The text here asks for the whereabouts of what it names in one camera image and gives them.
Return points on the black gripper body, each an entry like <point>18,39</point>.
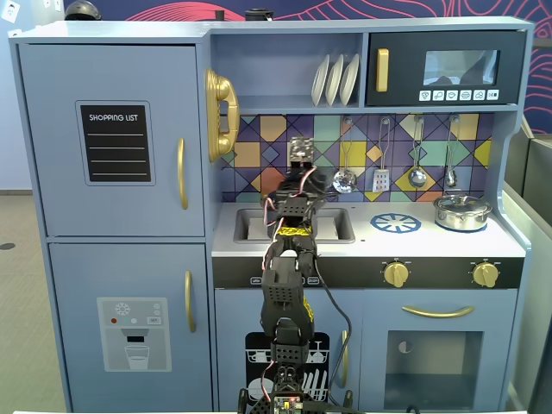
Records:
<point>297,178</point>

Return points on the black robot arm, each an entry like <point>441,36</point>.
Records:
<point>284,297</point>

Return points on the stainless steel pot with lid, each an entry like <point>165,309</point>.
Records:
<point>461,212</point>

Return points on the metal skimmer utensil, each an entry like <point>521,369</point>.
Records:
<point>343,180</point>

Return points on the gray toy sink basin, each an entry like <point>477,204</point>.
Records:
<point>336,226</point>

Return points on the metal slotted spatula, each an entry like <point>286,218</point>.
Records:
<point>381,179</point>

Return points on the gold toy telephone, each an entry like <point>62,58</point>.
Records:
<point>222,114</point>

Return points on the white toy plate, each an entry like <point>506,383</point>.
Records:
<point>334,79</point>
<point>349,79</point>
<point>320,79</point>

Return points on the metal ladle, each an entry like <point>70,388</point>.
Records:
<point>416,176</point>

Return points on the gold stove knob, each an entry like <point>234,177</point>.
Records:
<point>396,274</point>
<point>486,274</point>

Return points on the small metal spoon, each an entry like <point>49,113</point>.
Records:
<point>451,174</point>

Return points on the blue wooden toy kitchen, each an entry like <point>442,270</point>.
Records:
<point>129,215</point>

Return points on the black object atop kitchen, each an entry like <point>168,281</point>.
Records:
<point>259,14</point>

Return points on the black toy microwave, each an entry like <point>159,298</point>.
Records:
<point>448,69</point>

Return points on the small black cylinder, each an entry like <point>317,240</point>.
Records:
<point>219,15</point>

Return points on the robot controller board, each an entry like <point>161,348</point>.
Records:
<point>286,404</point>

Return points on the gray rounded desk divider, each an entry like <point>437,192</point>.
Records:
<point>528,259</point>

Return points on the black helmet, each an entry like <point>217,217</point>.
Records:
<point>83,10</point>

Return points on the small wrist camera board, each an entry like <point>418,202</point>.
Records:
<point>301,151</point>

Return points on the white wall socket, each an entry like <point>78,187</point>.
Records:
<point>10,10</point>

